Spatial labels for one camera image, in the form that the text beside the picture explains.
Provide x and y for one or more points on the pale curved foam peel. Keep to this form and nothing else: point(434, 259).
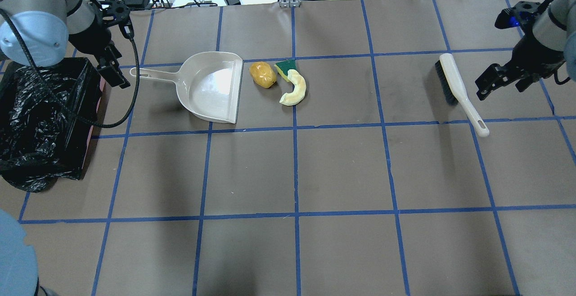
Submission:
point(298, 92)

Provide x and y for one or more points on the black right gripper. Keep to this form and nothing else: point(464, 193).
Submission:
point(527, 56)

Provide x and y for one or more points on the green yellow sponge piece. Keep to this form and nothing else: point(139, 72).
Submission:
point(283, 67)

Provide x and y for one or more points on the beige hand brush black bristles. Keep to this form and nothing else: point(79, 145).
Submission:
point(455, 92)

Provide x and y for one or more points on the black bag lined trash bin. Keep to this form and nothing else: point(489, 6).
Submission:
point(39, 142)

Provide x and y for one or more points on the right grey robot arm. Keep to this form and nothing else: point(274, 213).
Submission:
point(547, 44)

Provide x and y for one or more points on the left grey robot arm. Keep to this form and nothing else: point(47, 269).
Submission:
point(47, 26)

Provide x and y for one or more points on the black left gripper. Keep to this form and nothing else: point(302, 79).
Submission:
point(91, 38)

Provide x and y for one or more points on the beige plastic dustpan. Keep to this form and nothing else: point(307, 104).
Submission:
point(207, 84)

